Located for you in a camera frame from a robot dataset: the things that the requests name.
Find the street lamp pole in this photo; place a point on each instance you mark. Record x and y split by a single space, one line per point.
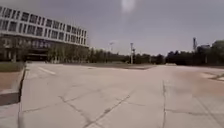
111 50

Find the pale concrete slab pavement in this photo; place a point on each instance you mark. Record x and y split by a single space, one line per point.
133 86

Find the dark tall tower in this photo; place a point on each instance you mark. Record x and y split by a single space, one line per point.
194 45

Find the large white office building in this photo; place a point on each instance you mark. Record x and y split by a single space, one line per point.
36 30

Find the row of trees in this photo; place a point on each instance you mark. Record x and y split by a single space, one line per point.
186 56

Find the reddish brown ground strip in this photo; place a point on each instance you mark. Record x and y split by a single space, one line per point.
7 81

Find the low green hedge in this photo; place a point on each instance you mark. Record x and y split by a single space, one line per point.
11 66

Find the pale pole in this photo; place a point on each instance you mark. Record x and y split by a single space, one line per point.
131 53

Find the pale concrete kerb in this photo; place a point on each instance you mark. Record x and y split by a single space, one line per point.
8 115

